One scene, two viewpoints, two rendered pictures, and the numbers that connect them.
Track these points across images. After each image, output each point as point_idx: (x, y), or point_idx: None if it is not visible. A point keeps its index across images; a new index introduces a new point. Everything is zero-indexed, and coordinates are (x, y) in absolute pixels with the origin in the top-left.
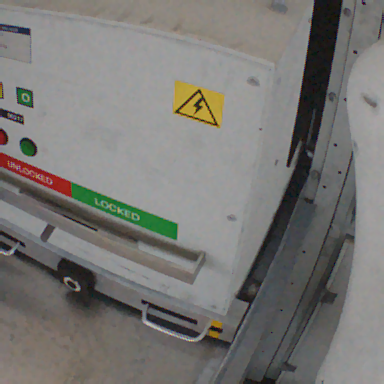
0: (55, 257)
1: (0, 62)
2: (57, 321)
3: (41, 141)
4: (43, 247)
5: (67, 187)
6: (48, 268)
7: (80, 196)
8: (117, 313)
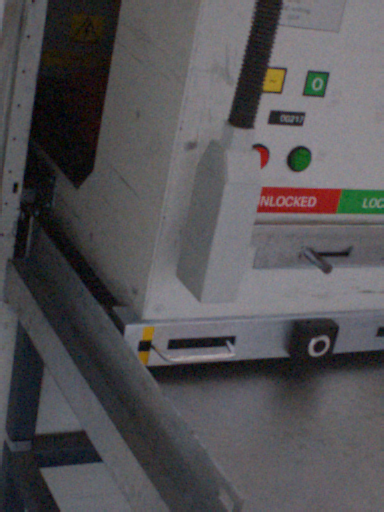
0: (283, 329)
1: (292, 37)
2: (328, 402)
3: (320, 144)
4: (270, 321)
5: (335, 199)
6: (251, 368)
7: (347, 205)
8: (352, 369)
